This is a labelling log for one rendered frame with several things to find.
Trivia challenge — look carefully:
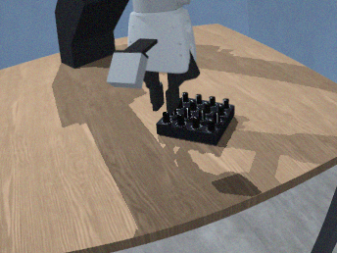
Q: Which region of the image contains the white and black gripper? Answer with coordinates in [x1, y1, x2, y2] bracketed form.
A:
[128, 7, 200, 114]

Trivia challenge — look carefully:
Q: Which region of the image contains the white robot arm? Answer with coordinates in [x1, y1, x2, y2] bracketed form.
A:
[107, 0, 190, 89]

